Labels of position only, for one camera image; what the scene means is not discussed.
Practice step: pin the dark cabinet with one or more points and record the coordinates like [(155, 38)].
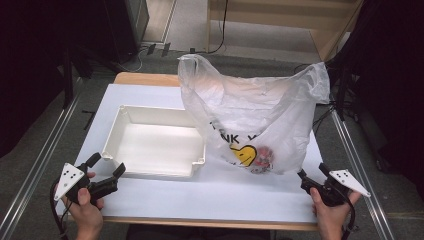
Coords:
[(126, 26)]

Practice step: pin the red clear toy ball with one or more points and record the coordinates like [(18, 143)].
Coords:
[(264, 157)]

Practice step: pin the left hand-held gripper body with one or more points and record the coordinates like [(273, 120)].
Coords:
[(71, 176)]

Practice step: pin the white table sheet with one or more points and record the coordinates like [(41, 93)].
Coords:
[(200, 196)]

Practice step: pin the black curtain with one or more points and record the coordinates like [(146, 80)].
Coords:
[(393, 83), (30, 66)]

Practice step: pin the black stand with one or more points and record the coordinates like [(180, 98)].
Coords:
[(342, 90)]

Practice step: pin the person's dark clothing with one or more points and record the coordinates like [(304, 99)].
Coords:
[(196, 234)]

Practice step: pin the wooden table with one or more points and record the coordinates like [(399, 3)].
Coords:
[(146, 79)]

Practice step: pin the white plastic bin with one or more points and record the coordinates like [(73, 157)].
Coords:
[(156, 146)]

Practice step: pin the light wooden shelf unit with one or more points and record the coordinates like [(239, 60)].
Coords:
[(266, 20)]

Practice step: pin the metal floor rail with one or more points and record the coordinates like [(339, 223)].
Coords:
[(36, 166), (360, 166)]

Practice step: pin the person's right hand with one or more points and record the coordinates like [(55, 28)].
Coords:
[(331, 220)]

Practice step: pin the black stand post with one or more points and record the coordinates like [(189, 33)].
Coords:
[(68, 83)]

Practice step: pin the person's left hand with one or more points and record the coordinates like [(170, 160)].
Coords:
[(87, 220)]

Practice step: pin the translucent white plastic bag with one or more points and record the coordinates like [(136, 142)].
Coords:
[(253, 110)]

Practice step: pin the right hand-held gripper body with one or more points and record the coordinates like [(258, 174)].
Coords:
[(345, 180)]

